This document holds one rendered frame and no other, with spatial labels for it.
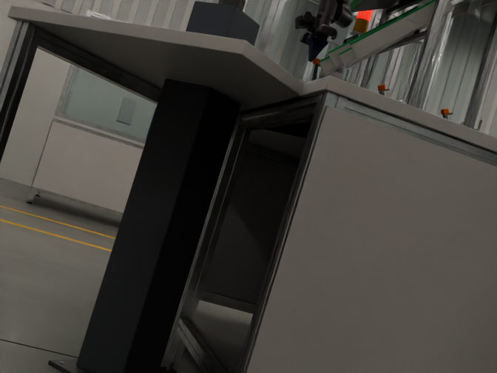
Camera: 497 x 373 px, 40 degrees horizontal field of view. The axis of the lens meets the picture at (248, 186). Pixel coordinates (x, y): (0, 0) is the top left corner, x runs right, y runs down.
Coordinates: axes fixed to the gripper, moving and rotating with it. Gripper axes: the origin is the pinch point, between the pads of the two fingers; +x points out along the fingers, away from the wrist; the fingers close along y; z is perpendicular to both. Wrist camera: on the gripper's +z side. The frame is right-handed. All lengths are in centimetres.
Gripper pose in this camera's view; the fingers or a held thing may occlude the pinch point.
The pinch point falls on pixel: (313, 51)
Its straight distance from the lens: 221.4
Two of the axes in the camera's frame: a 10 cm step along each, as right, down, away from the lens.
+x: -3.1, 9.5, -0.4
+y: 2.6, 0.4, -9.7
